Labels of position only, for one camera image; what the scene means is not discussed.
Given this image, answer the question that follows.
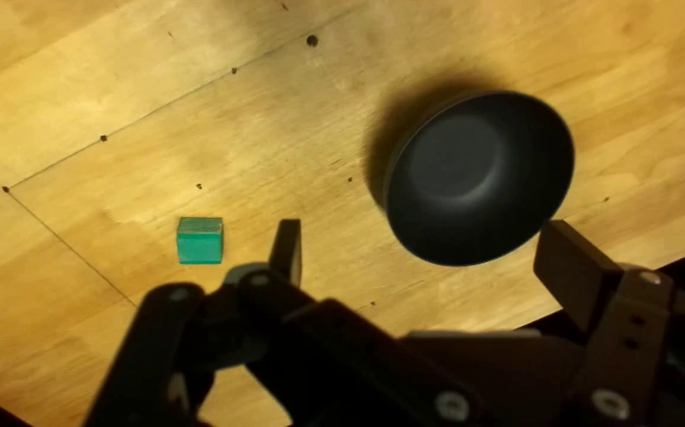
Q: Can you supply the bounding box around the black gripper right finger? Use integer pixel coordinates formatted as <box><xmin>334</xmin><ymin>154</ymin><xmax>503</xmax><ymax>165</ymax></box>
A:
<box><xmin>531</xmin><ymin>218</ymin><xmax>685</xmax><ymax>427</ymax></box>

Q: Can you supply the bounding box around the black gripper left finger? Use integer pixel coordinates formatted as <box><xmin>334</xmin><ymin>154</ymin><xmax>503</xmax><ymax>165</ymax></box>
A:
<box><xmin>84</xmin><ymin>218</ymin><xmax>337</xmax><ymax>427</ymax></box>

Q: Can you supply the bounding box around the small green block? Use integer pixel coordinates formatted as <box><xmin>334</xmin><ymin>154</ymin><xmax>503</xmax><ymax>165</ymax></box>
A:
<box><xmin>176</xmin><ymin>215</ymin><xmax>227</xmax><ymax>267</ymax></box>

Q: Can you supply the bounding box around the black bowl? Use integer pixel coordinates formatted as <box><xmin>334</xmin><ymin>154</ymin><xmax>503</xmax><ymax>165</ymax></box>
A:
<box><xmin>380</xmin><ymin>88</ymin><xmax>578</xmax><ymax>267</ymax></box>

